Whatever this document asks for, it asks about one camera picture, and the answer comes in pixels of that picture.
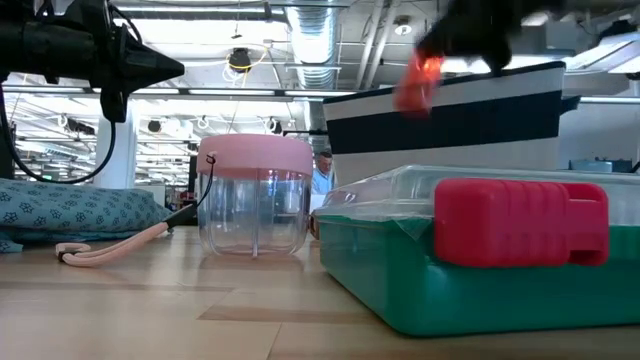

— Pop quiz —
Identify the black hanging ceiling device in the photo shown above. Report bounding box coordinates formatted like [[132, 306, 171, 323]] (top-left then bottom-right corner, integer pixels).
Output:
[[228, 47, 253, 75]]

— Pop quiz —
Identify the black panel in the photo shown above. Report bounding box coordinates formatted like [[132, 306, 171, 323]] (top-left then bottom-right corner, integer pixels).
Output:
[[0, 124, 15, 180]]

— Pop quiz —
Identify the white column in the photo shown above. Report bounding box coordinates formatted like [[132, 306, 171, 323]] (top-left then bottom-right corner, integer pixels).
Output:
[[93, 107, 139, 190]]

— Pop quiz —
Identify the silver ribbed ventilation duct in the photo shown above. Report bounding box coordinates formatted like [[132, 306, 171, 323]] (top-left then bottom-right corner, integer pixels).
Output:
[[285, 0, 346, 91]]

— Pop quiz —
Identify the grey computer monitor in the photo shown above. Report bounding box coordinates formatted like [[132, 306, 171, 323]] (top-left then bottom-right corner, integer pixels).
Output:
[[569, 158, 614, 174]]

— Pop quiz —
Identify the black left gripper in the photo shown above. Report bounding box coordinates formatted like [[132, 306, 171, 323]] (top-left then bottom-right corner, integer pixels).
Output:
[[91, 3, 186, 95]]

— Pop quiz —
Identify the clear cup with pink lid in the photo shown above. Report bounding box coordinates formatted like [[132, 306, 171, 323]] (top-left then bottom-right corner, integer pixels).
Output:
[[195, 133, 315, 259]]

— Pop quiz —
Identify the blue flower-patterned cloth pouch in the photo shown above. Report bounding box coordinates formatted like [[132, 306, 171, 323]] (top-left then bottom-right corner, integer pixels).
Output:
[[0, 177, 175, 254]]

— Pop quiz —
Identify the orange pill bottle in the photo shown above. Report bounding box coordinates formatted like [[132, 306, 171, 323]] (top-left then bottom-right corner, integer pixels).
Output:
[[393, 51, 446, 120]]

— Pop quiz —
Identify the person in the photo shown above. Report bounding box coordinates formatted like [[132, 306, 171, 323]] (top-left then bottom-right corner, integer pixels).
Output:
[[310, 151, 335, 196]]

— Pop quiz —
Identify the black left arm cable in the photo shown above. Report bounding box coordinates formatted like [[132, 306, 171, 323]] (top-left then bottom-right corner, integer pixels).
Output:
[[0, 82, 118, 185]]

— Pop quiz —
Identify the navy white striped fabric basket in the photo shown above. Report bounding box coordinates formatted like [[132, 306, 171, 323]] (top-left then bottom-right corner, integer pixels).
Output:
[[322, 60, 582, 187]]

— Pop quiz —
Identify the pink wrist strap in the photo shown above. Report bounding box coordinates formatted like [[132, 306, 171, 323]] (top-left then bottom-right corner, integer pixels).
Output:
[[54, 151, 218, 268]]

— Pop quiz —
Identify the green snack packet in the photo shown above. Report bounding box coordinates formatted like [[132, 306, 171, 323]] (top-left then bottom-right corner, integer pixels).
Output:
[[308, 164, 640, 337]]

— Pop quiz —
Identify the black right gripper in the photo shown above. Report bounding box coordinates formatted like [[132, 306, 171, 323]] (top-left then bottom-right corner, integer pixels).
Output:
[[414, 0, 566, 77]]

